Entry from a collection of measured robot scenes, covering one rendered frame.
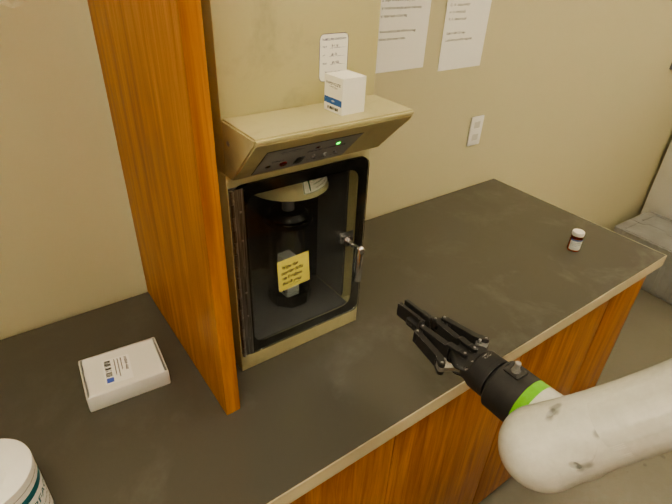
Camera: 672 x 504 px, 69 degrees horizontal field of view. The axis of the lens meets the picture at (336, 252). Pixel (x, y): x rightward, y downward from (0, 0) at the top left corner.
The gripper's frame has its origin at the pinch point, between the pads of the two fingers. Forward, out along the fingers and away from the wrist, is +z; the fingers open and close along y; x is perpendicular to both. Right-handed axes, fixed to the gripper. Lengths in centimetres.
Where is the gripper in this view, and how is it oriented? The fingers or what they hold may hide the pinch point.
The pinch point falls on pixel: (413, 315)
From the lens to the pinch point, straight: 98.7
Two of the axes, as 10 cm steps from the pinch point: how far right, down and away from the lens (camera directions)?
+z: -5.8, -4.5, 6.8
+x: -0.5, 8.5, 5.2
